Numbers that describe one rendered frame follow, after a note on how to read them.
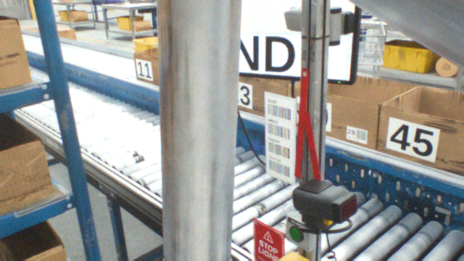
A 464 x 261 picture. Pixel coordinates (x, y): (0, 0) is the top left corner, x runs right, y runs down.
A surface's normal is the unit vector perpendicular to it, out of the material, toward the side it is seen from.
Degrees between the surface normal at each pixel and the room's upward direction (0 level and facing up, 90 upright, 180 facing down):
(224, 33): 93
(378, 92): 90
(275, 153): 90
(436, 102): 90
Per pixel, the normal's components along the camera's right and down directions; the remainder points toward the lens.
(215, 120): 0.48, 0.33
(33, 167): 0.68, 0.23
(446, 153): -0.74, 0.29
